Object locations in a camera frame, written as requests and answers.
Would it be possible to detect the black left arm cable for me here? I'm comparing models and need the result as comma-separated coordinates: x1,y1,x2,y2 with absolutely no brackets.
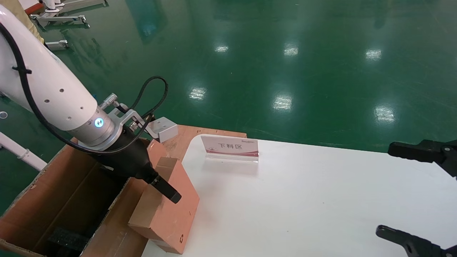
0,21,169,155

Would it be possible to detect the acrylic sign with red print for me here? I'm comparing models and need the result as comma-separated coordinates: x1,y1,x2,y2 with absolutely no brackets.
200,134,259,164

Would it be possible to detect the small cardboard box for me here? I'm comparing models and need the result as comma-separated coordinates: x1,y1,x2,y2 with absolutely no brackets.
128,156,200,255

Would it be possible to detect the black foam block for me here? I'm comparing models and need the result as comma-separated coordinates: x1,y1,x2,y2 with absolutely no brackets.
45,227,90,257

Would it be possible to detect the person in black trousers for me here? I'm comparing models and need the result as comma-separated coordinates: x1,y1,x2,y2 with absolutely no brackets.
0,0,45,45

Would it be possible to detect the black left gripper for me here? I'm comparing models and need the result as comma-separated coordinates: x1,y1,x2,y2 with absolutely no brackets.
94,128,182,204

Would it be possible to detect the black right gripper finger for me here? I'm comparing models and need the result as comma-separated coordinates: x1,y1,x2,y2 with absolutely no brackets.
388,140,457,178
376,225,457,257

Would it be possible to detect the white pedestal stand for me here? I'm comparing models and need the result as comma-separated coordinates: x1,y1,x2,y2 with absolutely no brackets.
0,132,47,172

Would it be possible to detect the large open cardboard box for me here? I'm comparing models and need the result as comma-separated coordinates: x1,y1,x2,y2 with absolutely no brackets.
0,137,168,257

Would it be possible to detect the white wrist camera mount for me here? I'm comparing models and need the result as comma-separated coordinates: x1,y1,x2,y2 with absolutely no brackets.
107,107,178,143

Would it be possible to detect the white floor stand leg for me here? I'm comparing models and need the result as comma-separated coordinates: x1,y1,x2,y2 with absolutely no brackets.
45,40,69,51

